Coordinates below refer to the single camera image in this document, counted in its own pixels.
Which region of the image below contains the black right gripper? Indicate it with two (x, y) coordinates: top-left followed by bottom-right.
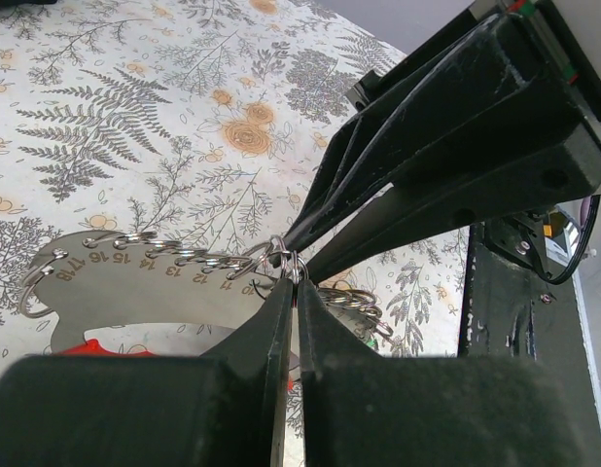
(285, 15), (601, 285)

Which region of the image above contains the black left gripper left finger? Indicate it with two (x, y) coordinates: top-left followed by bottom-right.
(0, 279), (294, 466)

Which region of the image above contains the red-handled metal key organizer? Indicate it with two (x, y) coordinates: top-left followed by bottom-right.
(18, 231), (301, 352)

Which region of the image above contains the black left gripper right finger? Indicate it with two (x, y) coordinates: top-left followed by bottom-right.
(298, 280), (594, 466)

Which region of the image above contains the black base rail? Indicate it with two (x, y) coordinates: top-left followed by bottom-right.
(458, 221), (601, 466)

